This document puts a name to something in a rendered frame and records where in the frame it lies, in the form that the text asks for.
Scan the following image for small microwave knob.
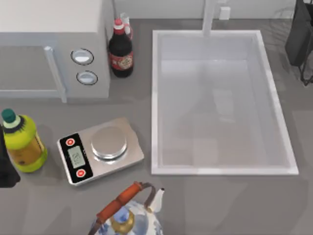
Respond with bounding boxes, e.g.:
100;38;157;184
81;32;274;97
76;70;99;86

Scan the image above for green bottle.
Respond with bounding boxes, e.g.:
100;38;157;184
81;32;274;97
1;108;48;173

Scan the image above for microwave door handle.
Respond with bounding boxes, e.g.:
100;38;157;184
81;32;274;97
44;46;67;103

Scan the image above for white sink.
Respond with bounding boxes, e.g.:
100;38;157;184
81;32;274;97
151;29;299;176

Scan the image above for silver kitchen scale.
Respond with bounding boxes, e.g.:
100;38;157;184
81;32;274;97
57;117;145;187

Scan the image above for blue and white teapot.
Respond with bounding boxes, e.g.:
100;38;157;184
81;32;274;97
88;181;165;235

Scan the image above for large microwave knob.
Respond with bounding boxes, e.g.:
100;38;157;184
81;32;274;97
70;47;95;66

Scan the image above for tall white tap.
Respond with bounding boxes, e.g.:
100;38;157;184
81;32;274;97
201;0;215;38

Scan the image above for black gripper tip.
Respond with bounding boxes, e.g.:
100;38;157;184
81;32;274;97
0;125;21;188

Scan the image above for dark cola bottle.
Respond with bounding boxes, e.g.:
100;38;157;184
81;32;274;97
108;18;134;78

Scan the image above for pale microwave oven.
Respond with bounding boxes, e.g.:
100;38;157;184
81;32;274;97
0;0;115;104

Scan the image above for white wall socket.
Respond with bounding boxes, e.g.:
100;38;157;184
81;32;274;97
219;6;231;20

